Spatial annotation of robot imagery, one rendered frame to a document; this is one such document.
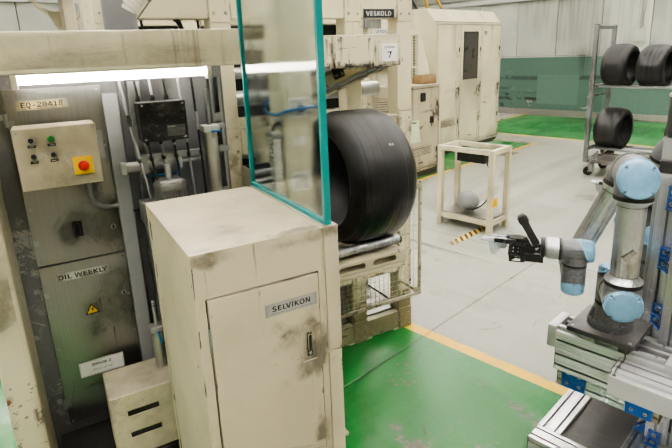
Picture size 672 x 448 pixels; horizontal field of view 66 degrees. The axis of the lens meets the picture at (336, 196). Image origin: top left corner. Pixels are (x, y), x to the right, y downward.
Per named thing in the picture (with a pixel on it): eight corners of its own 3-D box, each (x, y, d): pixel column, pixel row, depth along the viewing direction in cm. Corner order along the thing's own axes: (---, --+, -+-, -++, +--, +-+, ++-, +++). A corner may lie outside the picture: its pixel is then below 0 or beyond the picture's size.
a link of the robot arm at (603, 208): (617, 141, 177) (549, 259, 195) (623, 146, 167) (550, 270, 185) (652, 154, 174) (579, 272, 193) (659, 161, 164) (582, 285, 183)
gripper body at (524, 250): (506, 261, 177) (544, 264, 173) (507, 236, 176) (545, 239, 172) (506, 255, 185) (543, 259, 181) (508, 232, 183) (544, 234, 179)
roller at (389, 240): (334, 261, 213) (333, 251, 212) (328, 258, 217) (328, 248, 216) (402, 244, 230) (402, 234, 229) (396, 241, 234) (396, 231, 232)
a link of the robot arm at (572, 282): (582, 284, 183) (585, 255, 180) (585, 298, 172) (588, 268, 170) (558, 282, 185) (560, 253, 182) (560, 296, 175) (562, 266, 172)
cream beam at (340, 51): (287, 72, 221) (285, 36, 217) (264, 71, 242) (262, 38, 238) (402, 65, 249) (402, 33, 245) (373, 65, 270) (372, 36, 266)
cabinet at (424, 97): (400, 184, 683) (400, 87, 650) (367, 177, 724) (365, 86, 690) (440, 171, 744) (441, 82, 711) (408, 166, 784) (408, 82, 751)
